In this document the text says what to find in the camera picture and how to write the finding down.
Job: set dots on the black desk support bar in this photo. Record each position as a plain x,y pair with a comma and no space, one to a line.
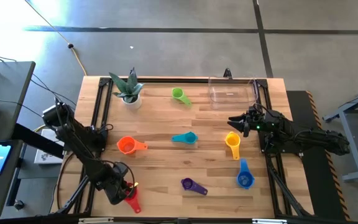
36,140

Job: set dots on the red plastic measuring cup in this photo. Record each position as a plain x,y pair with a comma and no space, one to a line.
134,202

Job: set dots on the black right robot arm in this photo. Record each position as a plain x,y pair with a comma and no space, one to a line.
315,137

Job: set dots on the grey office desk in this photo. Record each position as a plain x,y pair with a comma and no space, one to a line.
8,90

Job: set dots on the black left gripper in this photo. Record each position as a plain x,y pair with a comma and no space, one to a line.
115,189

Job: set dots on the yellow plastic measuring cup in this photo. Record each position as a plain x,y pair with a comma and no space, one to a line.
232,141

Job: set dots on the teal plastic measuring cup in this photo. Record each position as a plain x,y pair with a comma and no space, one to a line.
189,138

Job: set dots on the dark grey side table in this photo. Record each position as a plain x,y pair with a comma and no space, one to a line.
8,193

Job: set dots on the clear plastic basket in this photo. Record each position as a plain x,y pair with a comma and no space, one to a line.
232,96

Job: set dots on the silver table edge bracket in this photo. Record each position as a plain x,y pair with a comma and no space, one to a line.
95,221
269,221

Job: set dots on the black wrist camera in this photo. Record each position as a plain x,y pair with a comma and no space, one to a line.
120,169
253,113

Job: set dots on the white printed paper sheet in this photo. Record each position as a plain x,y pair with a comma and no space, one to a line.
47,155

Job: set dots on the blue-grey metal frame table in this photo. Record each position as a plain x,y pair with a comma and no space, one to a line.
352,146

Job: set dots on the black hazard-striped floor mat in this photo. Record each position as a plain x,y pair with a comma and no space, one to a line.
315,186

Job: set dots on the orange plastic measuring cup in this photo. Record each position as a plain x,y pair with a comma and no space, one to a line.
127,145

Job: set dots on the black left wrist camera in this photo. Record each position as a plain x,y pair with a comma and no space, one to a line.
120,169

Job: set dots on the black caster wheel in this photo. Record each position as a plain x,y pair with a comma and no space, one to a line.
19,204

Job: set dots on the black clamp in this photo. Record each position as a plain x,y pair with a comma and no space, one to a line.
227,73

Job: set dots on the snake plant in white pot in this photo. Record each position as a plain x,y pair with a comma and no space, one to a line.
131,101

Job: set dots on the purple plastic measuring cup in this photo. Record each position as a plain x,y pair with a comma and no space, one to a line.
187,184

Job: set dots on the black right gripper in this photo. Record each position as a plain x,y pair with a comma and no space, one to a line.
261,123

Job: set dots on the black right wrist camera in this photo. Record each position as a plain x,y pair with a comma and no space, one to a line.
253,113

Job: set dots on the green plastic measuring cup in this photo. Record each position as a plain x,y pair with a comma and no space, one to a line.
177,93

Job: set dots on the blue plastic measuring cup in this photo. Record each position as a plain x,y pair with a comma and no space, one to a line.
245,179

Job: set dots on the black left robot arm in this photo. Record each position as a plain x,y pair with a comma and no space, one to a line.
73,130

